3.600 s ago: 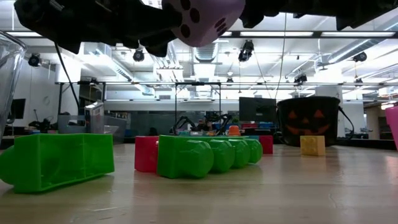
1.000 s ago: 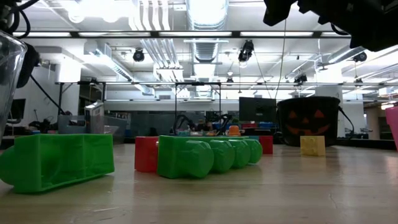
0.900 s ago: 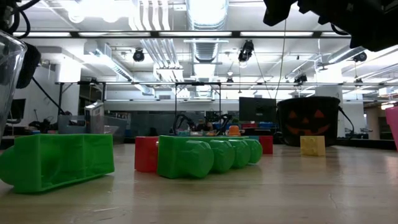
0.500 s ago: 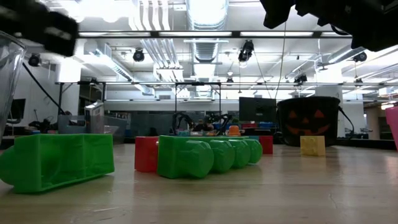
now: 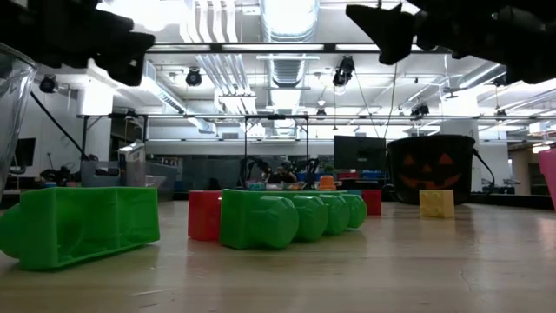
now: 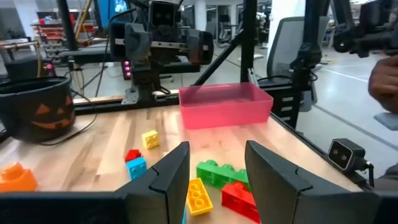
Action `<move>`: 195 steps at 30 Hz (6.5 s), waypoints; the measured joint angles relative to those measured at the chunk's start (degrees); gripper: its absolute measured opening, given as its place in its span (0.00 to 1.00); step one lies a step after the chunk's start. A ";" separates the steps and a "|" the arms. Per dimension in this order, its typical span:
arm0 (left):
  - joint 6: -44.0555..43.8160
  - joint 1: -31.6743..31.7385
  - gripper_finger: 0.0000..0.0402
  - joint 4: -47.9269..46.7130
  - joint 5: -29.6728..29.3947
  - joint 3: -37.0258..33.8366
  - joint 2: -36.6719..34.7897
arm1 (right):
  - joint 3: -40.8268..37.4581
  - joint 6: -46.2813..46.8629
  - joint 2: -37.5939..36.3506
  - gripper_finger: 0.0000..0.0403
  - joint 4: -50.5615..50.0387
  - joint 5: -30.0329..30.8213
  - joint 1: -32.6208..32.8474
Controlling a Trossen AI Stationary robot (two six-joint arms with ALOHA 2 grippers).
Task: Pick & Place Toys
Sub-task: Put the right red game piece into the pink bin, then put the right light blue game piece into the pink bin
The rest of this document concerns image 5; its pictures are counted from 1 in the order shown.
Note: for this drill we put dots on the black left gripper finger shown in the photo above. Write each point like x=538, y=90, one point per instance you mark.
x=115, y=22
x=126, y=56

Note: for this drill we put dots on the person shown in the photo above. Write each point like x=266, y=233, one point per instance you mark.
x=282, y=176

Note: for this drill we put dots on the orange toy brick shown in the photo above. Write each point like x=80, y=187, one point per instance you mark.
x=327, y=182

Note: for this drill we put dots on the clear plastic bin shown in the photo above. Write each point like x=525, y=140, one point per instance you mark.
x=13, y=108

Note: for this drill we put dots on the short green toy brick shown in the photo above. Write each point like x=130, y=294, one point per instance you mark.
x=87, y=226

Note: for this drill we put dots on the black background rig frame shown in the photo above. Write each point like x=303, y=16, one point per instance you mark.
x=245, y=143

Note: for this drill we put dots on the long green toy brick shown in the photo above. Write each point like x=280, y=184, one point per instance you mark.
x=243, y=217

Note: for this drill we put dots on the black ceiling camera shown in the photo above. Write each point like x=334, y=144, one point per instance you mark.
x=500, y=80
x=48, y=83
x=320, y=113
x=344, y=71
x=419, y=108
x=193, y=77

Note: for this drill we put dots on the black pumpkin face bucket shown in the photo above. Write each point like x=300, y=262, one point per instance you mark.
x=430, y=148

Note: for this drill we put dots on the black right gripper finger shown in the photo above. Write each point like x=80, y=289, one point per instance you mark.
x=391, y=35

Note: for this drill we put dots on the grey translucent plastic bin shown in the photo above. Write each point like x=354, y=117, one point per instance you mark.
x=104, y=178

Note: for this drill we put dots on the small pale yellow toy brick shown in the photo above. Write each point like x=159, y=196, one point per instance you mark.
x=436, y=204

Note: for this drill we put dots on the pink plastic tray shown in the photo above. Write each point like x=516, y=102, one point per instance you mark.
x=549, y=178

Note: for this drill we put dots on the black monitor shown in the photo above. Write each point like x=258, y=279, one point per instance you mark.
x=359, y=152
x=26, y=152

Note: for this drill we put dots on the background black robot arm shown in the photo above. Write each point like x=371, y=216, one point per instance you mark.
x=310, y=169
x=252, y=167

